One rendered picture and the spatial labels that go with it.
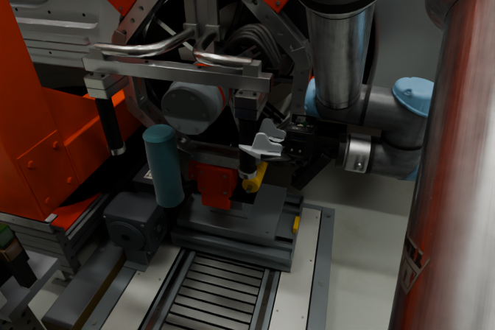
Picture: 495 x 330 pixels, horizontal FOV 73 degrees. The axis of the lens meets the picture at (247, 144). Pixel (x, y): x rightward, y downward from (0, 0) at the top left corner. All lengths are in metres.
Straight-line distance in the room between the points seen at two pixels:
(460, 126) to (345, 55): 0.26
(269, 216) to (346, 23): 1.09
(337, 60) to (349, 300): 1.17
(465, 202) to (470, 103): 0.05
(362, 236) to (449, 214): 1.52
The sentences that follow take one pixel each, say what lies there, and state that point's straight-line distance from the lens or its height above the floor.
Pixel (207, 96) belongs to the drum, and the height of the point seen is 0.89.
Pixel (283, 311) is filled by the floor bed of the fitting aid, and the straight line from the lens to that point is 1.33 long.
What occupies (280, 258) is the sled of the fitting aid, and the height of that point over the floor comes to 0.17.
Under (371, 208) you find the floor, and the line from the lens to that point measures 1.85.
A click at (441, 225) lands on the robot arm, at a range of 0.19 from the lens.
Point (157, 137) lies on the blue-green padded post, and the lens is 0.94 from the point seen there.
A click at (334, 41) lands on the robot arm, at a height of 1.12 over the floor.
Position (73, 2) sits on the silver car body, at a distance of 1.38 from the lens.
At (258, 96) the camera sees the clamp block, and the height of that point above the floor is 0.95.
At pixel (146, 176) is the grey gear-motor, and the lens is 1.31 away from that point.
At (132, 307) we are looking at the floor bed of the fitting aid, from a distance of 1.40.
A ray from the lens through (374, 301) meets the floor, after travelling 1.52.
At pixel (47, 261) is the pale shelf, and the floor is 0.45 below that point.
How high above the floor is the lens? 1.24
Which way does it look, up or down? 35 degrees down
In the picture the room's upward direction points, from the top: straight up
